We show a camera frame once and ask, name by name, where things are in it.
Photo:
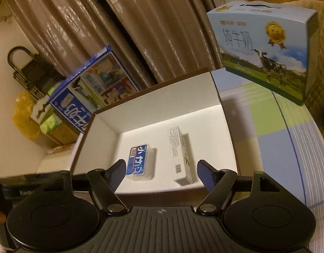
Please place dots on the long white carton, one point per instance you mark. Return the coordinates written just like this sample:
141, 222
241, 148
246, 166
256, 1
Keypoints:
175, 150

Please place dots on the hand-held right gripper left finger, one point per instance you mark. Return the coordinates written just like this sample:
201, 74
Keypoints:
117, 170

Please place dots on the dark blue milk carton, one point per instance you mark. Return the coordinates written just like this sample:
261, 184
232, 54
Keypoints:
98, 84

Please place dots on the yellow plastic bag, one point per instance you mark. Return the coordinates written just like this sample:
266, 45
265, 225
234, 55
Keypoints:
22, 116

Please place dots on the brown cardboard box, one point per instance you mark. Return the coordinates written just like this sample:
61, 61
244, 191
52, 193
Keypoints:
177, 97

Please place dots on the light blue cow milk carton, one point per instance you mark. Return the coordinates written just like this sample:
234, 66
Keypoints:
256, 44

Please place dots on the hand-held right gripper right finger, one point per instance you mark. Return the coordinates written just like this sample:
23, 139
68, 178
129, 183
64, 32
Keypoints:
204, 174

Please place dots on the beige quilted cushion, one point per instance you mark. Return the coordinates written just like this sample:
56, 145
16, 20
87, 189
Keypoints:
322, 58

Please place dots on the green tissue pack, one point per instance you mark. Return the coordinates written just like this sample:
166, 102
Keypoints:
50, 125
54, 89

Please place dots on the brown curtain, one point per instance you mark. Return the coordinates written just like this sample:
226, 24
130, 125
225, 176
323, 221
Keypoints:
72, 18

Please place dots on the small blue label plastic case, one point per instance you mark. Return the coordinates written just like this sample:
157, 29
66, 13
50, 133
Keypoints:
138, 162

